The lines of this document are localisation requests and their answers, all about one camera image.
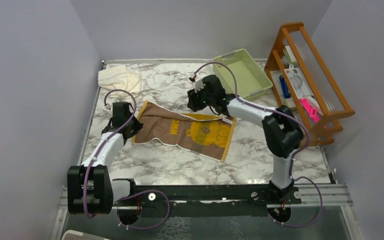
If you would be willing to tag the cream white towel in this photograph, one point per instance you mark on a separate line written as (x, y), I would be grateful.
(120, 77)

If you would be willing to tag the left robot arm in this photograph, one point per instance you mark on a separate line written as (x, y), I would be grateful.
(90, 190)

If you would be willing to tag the small box on rack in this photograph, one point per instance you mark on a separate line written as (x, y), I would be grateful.
(289, 56)

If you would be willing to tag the brown yellow bear towel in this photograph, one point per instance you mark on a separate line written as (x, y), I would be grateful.
(206, 135)

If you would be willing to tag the light green plastic basket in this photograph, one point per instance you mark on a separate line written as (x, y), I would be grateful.
(251, 80)

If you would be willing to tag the orange wooden rack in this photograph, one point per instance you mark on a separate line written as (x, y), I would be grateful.
(313, 89)

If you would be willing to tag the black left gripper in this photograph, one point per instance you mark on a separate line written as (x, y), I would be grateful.
(138, 127)

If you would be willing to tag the blue item on rack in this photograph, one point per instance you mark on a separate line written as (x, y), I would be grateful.
(284, 87)

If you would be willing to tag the white packaged item on rack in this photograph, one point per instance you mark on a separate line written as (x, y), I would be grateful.
(298, 82)

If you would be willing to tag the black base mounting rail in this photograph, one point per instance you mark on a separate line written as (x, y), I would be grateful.
(157, 201)

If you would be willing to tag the white bin corner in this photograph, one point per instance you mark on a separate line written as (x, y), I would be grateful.
(77, 235)

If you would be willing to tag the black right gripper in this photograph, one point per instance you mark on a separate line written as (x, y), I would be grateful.
(193, 103)

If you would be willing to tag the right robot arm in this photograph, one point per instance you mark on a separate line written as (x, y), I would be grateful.
(282, 132)

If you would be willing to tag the pink item on rack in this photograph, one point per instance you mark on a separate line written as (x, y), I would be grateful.
(311, 106)

